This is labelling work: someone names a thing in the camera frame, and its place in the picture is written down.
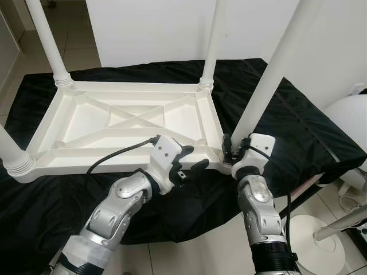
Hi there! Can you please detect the white plastic table leg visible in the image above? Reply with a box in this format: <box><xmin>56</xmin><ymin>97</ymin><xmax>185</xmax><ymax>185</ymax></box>
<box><xmin>198</xmin><ymin>0</ymin><xmax>228</xmax><ymax>91</ymax></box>
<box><xmin>231</xmin><ymin>0</ymin><xmax>326</xmax><ymax>150</ymax></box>
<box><xmin>0</xmin><ymin>123</ymin><xmax>36</xmax><ymax>175</ymax></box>
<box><xmin>25</xmin><ymin>0</ymin><xmax>75</xmax><ymax>88</ymax></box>

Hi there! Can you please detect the black table cloth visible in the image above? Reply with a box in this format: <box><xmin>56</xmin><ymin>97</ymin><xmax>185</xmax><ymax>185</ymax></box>
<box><xmin>0</xmin><ymin>57</ymin><xmax>367</xmax><ymax>270</ymax></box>

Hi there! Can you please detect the white power strip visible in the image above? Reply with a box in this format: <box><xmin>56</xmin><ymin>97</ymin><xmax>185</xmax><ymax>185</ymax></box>
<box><xmin>353</xmin><ymin>223</ymin><xmax>367</xmax><ymax>241</ymax></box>

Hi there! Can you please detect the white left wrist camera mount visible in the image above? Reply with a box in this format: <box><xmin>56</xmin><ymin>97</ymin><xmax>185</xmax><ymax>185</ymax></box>
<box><xmin>148</xmin><ymin>135</ymin><xmax>183</xmax><ymax>194</ymax></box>

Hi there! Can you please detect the white plastic table top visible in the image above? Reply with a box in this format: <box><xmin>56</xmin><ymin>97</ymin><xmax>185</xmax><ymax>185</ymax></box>
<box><xmin>13</xmin><ymin>79</ymin><xmax>227</xmax><ymax>184</ymax></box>

